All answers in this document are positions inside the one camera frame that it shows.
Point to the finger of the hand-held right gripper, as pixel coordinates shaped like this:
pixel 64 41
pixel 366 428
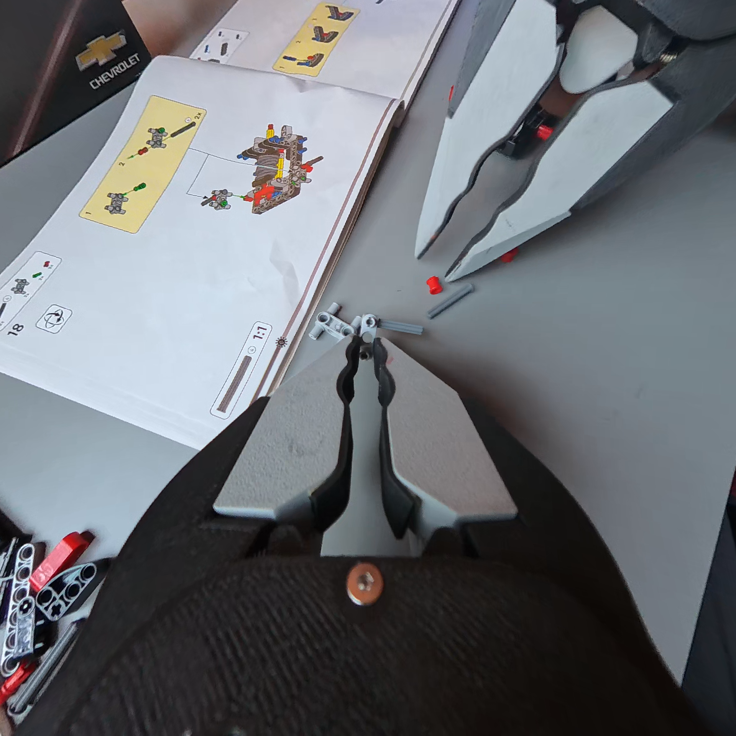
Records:
pixel 506 86
pixel 598 149

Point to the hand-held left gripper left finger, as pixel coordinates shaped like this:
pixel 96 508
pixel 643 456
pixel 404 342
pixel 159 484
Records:
pixel 287 448

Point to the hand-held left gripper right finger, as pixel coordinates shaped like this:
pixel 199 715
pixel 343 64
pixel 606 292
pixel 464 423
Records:
pixel 443 448

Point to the black lego chassis assembly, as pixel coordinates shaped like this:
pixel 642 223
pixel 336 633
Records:
pixel 526 141

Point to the grey lego axle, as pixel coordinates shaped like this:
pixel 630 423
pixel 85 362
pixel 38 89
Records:
pixel 451 299
pixel 402 328

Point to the grey lego connector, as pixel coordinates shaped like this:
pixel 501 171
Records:
pixel 333 325
pixel 368 325

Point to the lego instruction booklet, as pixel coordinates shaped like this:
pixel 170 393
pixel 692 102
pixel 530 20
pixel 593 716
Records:
pixel 230 241

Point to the pile of loose lego pieces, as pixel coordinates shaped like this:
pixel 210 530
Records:
pixel 57 586

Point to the black lego set box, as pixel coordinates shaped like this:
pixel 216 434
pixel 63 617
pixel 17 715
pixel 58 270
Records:
pixel 109 57

